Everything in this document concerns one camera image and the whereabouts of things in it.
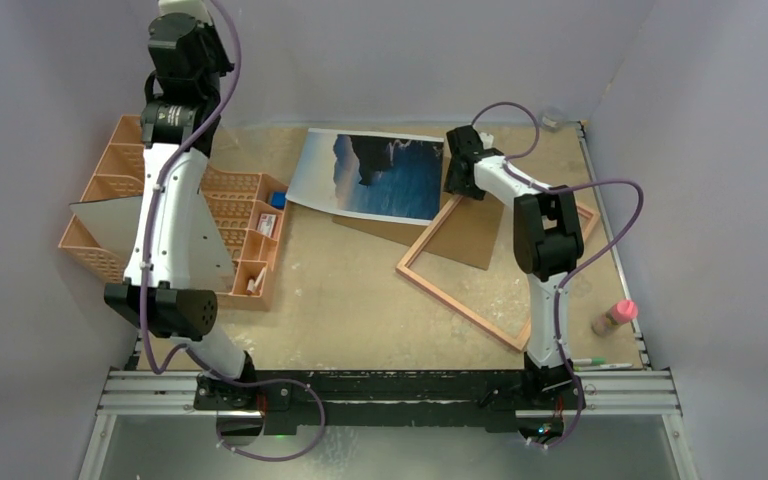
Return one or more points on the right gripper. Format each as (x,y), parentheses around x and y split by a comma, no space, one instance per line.
(459,175)

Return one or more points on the ocean cliff photo print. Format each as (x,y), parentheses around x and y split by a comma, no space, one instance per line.
(367,175)

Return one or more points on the pink wooden photo frame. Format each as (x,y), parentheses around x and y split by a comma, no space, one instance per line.
(495,300)

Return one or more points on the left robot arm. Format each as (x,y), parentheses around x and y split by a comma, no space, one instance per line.
(156,294)

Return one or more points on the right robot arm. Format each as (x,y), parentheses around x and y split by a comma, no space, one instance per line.
(547,245)

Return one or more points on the brown cardboard backing board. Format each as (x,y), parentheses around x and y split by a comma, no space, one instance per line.
(468,235)

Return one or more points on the small clear jar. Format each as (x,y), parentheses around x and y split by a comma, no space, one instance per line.
(552,119)

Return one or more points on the blue small box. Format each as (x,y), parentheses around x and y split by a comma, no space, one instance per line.
(278,200)

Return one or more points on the red white small box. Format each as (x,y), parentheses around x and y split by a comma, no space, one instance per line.
(267,224)

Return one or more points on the orange plastic file organizer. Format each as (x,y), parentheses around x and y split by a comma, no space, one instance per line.
(235,201)

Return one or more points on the pink capped bottle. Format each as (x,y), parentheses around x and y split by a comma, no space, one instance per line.
(620,314)

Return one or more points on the green marker pen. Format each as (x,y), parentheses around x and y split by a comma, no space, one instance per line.
(588,362)

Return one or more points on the white item in compartment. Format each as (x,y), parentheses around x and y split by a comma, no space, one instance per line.
(254,283)

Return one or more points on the white sheet in organizer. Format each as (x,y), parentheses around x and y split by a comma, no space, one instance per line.
(112,223)

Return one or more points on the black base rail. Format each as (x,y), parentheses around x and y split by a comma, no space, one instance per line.
(498,401)

